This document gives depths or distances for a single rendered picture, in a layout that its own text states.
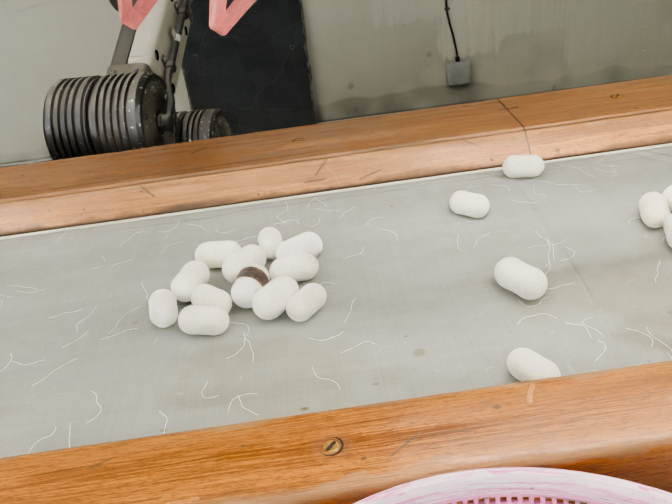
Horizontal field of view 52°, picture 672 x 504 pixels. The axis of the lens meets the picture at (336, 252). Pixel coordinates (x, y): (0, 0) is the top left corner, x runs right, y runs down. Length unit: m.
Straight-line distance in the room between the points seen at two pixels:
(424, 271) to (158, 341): 0.19
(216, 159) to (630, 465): 0.46
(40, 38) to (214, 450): 2.40
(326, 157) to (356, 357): 0.26
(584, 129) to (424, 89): 1.99
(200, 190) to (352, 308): 0.23
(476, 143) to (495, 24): 2.01
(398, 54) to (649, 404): 2.30
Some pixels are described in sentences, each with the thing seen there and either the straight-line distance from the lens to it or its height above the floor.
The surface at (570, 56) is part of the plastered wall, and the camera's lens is 2.77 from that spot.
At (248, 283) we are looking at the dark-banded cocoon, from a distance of 0.47.
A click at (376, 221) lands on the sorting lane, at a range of 0.57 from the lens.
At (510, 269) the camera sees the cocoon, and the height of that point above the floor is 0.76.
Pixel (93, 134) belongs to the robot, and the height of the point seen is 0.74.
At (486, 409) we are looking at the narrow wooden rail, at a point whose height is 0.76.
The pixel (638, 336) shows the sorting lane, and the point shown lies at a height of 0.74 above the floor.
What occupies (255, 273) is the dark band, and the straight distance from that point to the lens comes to 0.48.
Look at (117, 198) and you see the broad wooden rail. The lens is 0.66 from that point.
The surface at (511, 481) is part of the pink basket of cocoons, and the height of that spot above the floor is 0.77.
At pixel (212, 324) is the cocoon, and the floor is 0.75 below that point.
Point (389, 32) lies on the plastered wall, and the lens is 2.57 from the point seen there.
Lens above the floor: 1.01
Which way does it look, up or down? 30 degrees down
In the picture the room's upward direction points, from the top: 7 degrees counter-clockwise
